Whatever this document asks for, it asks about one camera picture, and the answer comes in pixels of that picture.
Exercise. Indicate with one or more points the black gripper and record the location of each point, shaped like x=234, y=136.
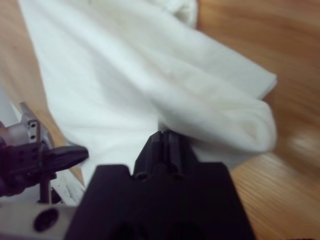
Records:
x=20, y=167

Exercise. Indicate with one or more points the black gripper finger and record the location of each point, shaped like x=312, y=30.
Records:
x=150, y=155
x=177, y=152

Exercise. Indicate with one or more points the white polo shirt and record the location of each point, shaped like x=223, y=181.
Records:
x=125, y=75

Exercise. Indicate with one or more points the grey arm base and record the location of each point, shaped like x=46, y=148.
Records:
x=32, y=127

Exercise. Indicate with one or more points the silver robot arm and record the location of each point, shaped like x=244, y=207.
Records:
x=12, y=132

